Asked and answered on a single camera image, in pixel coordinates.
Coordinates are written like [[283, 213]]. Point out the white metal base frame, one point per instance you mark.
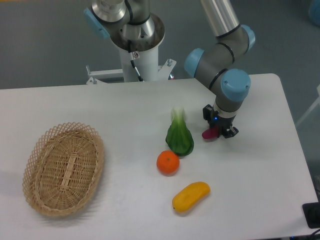
[[164, 72]]

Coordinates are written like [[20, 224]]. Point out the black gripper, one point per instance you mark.
[[225, 123]]

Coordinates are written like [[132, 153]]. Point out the green bok choy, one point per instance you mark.
[[179, 138]]

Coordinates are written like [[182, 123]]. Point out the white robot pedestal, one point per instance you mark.
[[139, 45]]

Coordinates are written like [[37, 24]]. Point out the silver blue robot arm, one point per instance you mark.
[[211, 68]]

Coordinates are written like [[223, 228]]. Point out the orange tangerine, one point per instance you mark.
[[167, 162]]

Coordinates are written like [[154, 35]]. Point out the yellow mango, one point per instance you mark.
[[189, 196]]

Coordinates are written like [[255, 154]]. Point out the black device at edge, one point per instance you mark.
[[312, 214]]

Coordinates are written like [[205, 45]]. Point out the purple sweet potato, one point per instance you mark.
[[211, 133]]

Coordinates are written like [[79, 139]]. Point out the woven wicker basket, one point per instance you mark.
[[64, 169]]

